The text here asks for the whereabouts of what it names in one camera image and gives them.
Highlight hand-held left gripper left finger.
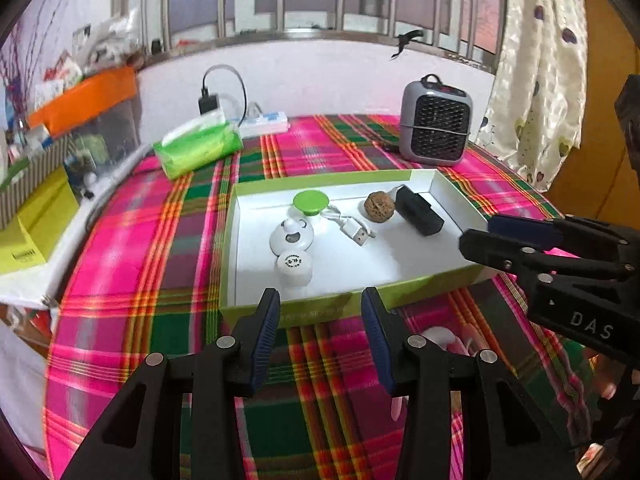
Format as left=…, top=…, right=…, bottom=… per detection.
left=60, top=287, right=282, bottom=480

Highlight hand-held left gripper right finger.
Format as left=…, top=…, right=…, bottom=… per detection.
left=361, top=286, right=583, bottom=480

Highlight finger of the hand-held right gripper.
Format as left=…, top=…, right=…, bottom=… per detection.
left=459, top=228, right=628, bottom=281
left=487, top=214, right=631, bottom=261

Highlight green cardboard box tray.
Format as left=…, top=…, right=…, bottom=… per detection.
left=218, top=169, right=501, bottom=330

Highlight small white jar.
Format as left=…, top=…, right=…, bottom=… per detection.
left=276, top=250, right=314, bottom=288

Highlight black power bank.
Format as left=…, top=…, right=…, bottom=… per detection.
left=395, top=186, right=445, bottom=237

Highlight white oval night light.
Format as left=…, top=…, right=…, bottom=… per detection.
left=269, top=217, right=316, bottom=258

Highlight white USB cable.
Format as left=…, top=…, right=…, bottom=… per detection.
left=320, top=207, right=377, bottom=247

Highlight brown walnut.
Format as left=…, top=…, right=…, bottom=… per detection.
left=363, top=190, right=397, bottom=221

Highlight green and white mushroom knob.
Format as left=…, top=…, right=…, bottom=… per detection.
left=292, top=189, right=330, bottom=218

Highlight person's right hand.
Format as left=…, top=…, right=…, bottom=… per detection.
left=595, top=360, right=621, bottom=401

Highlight wooden wardrobe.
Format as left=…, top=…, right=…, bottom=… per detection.
left=545, top=0, right=640, bottom=221

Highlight pink green plaid tablecloth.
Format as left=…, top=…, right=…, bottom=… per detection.
left=42, top=114, right=621, bottom=480

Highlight grey space heater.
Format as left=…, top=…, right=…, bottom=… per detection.
left=398, top=74, right=474, bottom=166

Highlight cream patterned curtain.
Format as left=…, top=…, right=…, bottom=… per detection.
left=475, top=0, right=588, bottom=191

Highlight green tissue pack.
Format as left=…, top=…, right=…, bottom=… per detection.
left=152, top=110, right=244, bottom=181

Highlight white power strip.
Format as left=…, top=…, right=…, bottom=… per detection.
left=235, top=105, right=290, bottom=138

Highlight white side table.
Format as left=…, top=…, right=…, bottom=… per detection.
left=0, top=145, right=156, bottom=311

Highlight yellow cardboard box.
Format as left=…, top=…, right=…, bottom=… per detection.
left=0, top=167, right=81, bottom=276

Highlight striped cardboard box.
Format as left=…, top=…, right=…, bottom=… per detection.
left=0, top=135, right=71, bottom=231

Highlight metal window railing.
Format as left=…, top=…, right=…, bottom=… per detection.
left=112, top=0, right=506, bottom=68

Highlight clear bin with orange lid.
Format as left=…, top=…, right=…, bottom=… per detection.
left=27, top=66, right=141, bottom=161

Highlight pile of papers and packets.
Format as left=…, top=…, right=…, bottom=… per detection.
left=35, top=7, right=146, bottom=96

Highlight purple flower branches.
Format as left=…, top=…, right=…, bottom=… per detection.
left=0, top=0, right=76, bottom=126

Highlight black charger with cable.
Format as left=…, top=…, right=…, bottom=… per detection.
left=198, top=65, right=248, bottom=128

